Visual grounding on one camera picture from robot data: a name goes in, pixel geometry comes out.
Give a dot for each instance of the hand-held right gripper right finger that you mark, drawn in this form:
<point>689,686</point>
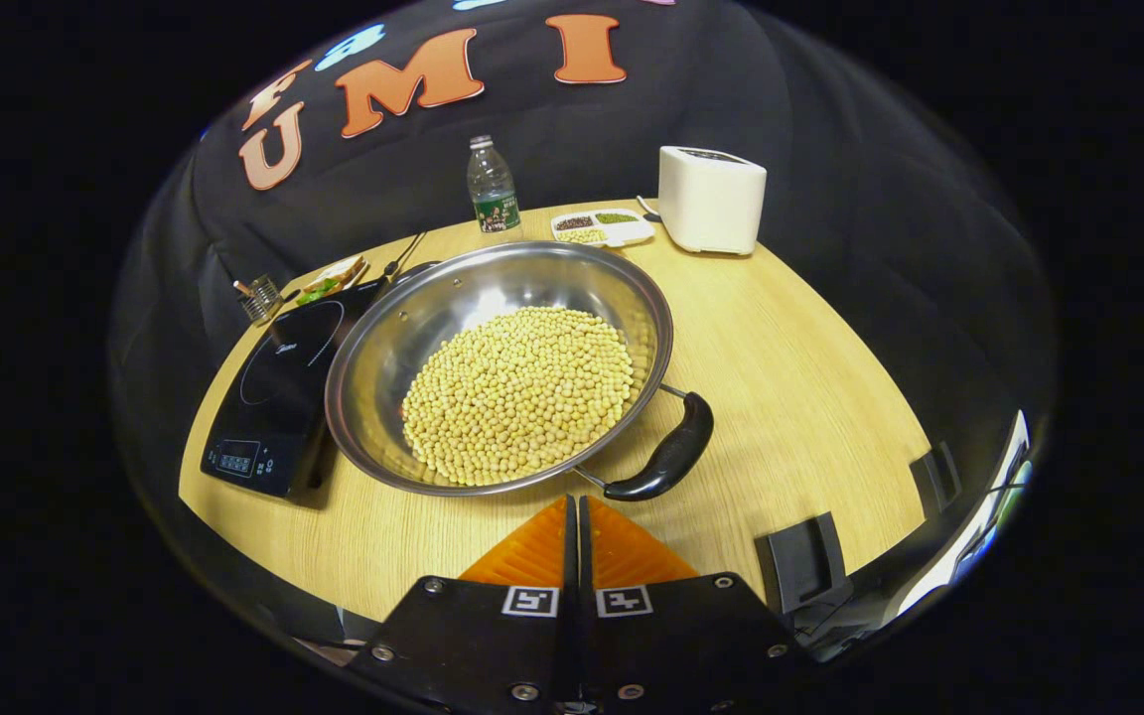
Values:
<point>671,645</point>

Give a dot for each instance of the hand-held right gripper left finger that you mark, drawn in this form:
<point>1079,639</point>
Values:
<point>493,645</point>

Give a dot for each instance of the stainless steel pot of soybeans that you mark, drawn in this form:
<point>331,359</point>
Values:
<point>512,397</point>

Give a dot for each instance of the black induction cooktop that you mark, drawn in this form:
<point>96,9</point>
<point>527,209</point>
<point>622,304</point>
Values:
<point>274,397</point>

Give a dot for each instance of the sandwich on white plate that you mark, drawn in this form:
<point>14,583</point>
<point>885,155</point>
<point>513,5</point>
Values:
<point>334,280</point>

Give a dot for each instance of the white divided tray of beans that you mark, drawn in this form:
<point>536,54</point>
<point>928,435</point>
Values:
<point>602,230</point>

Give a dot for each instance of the white toaster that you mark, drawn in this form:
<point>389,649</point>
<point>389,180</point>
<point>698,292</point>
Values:
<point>711,204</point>

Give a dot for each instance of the clear plastic water bottle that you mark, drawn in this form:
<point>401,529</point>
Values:
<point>494,194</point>

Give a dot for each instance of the black backdrop cloth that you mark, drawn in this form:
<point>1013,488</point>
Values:
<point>830,149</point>

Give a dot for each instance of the black bracket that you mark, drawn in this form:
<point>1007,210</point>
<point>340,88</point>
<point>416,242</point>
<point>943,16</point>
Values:
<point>934,479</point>

